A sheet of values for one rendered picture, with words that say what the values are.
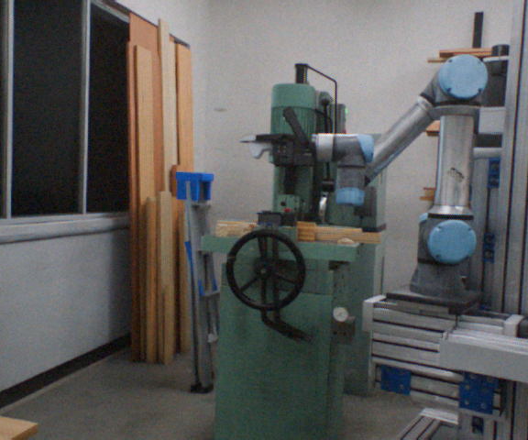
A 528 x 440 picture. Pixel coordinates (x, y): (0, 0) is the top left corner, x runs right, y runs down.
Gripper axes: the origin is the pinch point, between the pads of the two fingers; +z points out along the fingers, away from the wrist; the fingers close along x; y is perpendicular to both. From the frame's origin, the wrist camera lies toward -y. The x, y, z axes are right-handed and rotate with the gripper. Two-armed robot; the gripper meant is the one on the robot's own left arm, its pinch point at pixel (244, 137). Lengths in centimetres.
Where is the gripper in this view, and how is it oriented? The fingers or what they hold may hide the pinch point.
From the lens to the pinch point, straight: 165.7
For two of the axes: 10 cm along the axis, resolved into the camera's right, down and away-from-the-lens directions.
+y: -0.4, 10.0, -0.5
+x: 1.0, 0.6, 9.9
